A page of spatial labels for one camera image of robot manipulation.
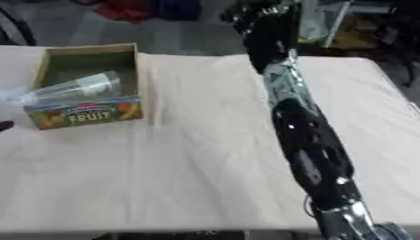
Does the white metal frame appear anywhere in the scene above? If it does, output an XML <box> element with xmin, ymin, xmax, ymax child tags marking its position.
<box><xmin>296</xmin><ymin>0</ymin><xmax>353</xmax><ymax>49</ymax></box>

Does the clear plastic bottle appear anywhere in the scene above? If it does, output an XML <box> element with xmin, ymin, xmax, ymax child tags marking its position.
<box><xmin>0</xmin><ymin>70</ymin><xmax>124</xmax><ymax>108</ymax></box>

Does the red bag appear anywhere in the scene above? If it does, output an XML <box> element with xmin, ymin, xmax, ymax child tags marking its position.
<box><xmin>93</xmin><ymin>0</ymin><xmax>161</xmax><ymax>23</ymax></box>

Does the cardboard box with fruit print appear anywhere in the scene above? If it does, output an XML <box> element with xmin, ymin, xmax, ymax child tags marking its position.
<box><xmin>22</xmin><ymin>42</ymin><xmax>146</xmax><ymax>130</ymax></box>

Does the black chair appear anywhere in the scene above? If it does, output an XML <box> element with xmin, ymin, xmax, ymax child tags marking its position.
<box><xmin>0</xmin><ymin>5</ymin><xmax>39</xmax><ymax>47</ymax></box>

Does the dark blue bag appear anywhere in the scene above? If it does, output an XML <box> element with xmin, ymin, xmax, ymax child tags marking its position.
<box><xmin>149</xmin><ymin>0</ymin><xmax>203</xmax><ymax>22</ymax></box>

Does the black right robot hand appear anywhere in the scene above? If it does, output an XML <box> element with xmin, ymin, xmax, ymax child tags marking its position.
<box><xmin>219</xmin><ymin>2</ymin><xmax>304</xmax><ymax>75</ymax></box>

